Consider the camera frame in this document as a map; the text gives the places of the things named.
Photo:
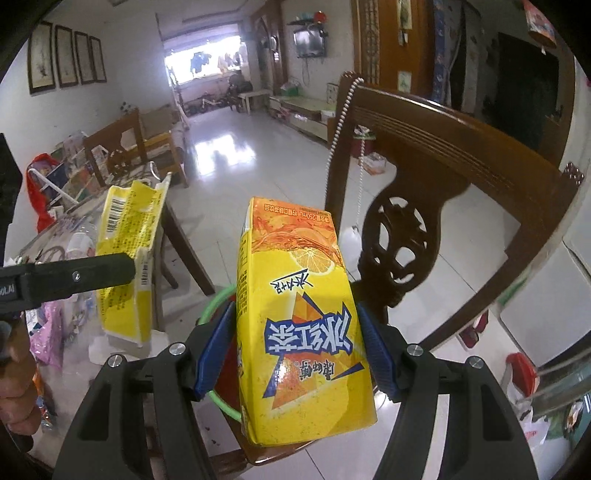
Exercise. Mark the white television cabinet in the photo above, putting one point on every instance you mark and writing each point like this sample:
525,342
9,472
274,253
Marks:
300,113

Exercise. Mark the bright window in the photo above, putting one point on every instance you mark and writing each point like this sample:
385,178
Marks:
207,60

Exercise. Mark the yellow drink carton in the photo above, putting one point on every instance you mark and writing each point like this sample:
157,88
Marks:
300,332

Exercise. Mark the wall calendar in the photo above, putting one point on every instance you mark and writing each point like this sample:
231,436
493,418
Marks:
540,21

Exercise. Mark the wall television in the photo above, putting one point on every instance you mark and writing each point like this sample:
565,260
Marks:
309,42

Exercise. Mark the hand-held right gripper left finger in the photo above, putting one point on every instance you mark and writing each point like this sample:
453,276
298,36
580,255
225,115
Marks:
211,355

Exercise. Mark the small framed wall picture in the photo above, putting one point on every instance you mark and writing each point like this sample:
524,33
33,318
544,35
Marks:
97,59

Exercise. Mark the small bicycle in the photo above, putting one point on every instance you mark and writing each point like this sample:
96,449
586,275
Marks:
207,105

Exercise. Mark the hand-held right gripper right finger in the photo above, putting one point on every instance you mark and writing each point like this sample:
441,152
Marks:
379,360

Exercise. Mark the torn yellow carton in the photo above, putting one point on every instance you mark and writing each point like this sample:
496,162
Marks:
131,221

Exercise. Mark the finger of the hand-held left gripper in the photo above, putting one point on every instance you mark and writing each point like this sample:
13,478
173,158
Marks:
83,277

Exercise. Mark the small floor box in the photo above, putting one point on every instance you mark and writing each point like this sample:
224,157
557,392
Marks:
375,164

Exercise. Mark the person's left hand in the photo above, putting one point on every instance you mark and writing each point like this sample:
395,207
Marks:
16,392

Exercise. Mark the carved wooden chair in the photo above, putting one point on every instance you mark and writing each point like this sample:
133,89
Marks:
461,134

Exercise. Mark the pink plastic bag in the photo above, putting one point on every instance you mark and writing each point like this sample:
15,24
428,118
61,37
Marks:
48,337

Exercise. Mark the red cloth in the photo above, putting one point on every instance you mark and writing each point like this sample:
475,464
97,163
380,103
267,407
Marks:
37,194

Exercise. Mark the white book rack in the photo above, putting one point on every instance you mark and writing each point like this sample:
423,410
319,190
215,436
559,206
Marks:
69,177

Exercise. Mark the blue curtain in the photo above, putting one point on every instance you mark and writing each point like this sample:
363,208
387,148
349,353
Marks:
445,50

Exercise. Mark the white low table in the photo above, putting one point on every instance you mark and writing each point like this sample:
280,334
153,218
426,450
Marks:
253,96

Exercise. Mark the wooden cabinet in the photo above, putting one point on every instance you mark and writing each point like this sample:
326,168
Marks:
388,41

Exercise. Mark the large framed wall picture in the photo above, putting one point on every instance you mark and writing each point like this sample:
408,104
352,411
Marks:
40,57

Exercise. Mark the wooden dining chair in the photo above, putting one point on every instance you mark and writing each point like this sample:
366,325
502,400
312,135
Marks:
131,127

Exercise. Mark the green-rimmed bin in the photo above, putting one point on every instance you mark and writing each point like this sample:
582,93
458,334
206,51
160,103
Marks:
222,405

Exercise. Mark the red lidded jar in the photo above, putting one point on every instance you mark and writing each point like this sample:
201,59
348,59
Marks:
522,376

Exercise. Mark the red container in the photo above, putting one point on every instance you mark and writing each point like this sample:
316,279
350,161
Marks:
362,144

